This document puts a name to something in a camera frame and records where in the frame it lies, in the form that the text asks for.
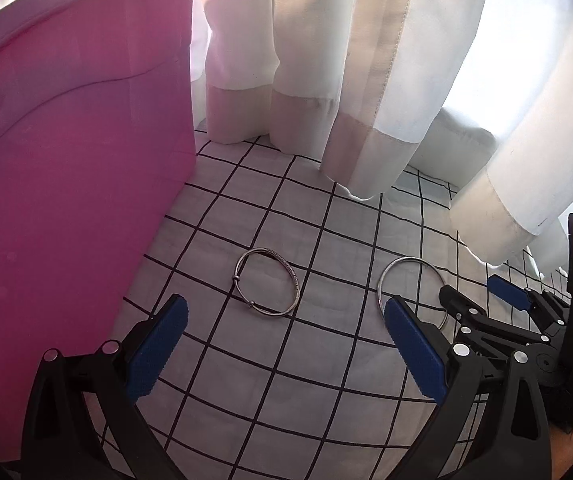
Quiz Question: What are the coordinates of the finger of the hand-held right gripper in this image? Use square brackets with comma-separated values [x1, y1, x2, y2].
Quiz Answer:
[439, 284, 547, 358]
[485, 275, 571, 335]

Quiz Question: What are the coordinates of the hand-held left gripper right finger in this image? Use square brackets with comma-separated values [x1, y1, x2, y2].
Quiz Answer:
[385, 296, 553, 480]

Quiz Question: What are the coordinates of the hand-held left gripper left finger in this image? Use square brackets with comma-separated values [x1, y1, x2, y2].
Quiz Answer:
[20, 294, 188, 480]

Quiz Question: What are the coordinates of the plain silver bangle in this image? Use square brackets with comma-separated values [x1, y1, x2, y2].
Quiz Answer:
[377, 256, 450, 332]

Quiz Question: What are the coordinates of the engraved silver bangle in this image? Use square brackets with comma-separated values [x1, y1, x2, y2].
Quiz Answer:
[232, 247, 301, 317]

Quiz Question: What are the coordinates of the pink plastic tub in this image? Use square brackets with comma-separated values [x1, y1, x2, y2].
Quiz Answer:
[0, 0, 222, 466]

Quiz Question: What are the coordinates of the person's right forearm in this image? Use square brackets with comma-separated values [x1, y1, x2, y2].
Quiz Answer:
[549, 427, 573, 480]

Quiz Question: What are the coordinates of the white black checked cloth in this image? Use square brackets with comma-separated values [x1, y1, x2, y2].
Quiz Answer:
[81, 127, 573, 480]

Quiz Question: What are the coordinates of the white curtain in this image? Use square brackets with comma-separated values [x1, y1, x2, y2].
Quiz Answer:
[186, 0, 573, 281]

